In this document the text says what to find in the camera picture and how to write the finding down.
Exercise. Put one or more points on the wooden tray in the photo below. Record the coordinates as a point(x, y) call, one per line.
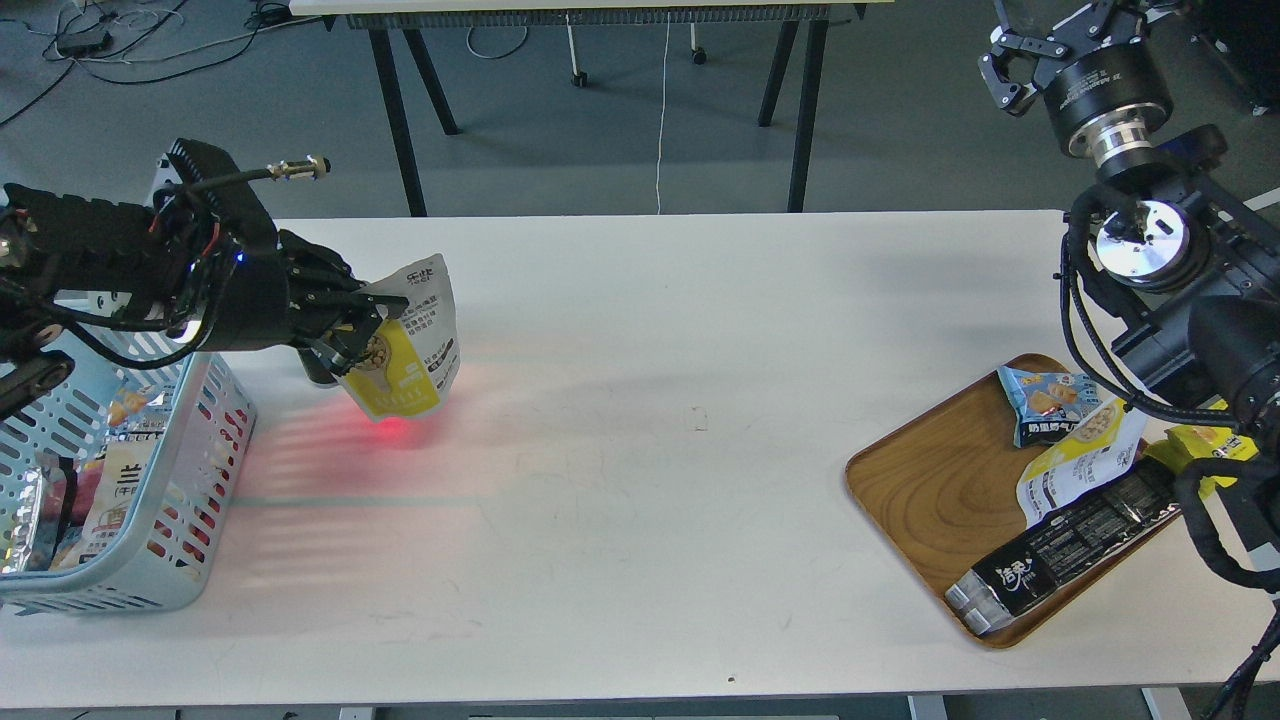
point(941, 490)

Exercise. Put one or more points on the black long snack package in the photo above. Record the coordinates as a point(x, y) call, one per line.
point(1031, 569)

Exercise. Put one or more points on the background black leg table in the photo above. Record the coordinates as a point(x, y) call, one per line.
point(378, 18)

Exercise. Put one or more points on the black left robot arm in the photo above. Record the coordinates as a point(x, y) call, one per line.
point(200, 267)

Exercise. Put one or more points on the yellow white snack pouch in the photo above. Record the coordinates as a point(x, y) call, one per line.
point(411, 362)

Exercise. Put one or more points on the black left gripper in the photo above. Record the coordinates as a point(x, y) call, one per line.
point(273, 288)

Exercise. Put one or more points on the blue snack packet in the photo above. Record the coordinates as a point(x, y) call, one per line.
point(1046, 405)

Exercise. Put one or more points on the black barcode scanner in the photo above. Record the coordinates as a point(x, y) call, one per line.
point(319, 365)

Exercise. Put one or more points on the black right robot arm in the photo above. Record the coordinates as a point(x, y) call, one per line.
point(1172, 278)

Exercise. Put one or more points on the yellow cartoon snack packet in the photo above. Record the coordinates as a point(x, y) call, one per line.
point(1184, 443)

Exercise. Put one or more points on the light blue plastic basket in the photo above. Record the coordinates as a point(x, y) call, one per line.
point(162, 557)

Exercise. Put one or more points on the yellow white snack bag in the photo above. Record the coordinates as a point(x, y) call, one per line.
point(1099, 450)

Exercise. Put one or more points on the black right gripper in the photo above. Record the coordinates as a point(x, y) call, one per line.
point(1101, 104)

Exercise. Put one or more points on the white snack bag in basket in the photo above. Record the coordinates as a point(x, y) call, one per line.
point(113, 478)

